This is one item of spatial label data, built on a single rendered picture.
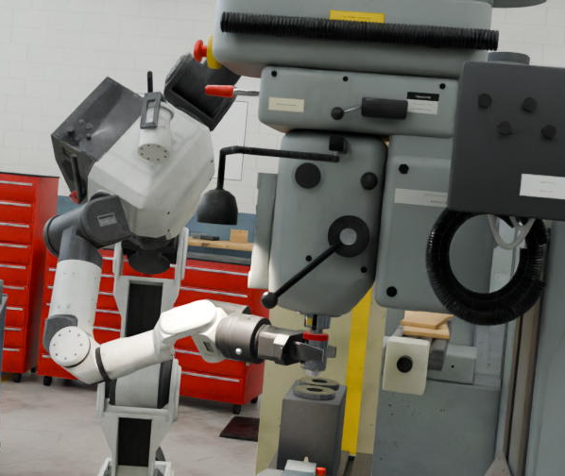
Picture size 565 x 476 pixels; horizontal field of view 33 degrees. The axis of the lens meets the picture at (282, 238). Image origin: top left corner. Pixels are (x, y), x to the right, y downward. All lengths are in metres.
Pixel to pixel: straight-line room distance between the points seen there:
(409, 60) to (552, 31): 9.38
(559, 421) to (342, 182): 0.52
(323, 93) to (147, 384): 1.04
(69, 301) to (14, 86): 9.87
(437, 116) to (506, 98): 0.26
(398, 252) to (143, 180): 0.66
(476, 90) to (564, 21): 9.65
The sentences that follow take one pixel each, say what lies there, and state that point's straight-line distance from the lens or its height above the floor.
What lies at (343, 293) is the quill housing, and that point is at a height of 1.35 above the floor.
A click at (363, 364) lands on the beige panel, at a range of 3.50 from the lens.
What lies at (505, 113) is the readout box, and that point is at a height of 1.65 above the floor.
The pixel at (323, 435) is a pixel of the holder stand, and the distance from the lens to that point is 2.05.
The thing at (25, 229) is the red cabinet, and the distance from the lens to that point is 6.85.
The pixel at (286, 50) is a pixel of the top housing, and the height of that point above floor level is 1.75.
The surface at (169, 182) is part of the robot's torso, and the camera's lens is 2.07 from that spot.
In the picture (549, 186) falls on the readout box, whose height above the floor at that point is 1.56.
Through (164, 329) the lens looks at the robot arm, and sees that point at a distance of 1.83.
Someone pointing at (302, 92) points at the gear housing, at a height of 1.69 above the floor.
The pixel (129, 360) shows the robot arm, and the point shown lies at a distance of 1.87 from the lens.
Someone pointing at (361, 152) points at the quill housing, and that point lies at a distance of 1.64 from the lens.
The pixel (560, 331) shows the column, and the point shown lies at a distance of 1.60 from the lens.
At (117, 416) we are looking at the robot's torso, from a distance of 2.47.
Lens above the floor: 1.53
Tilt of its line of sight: 3 degrees down
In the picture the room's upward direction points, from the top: 5 degrees clockwise
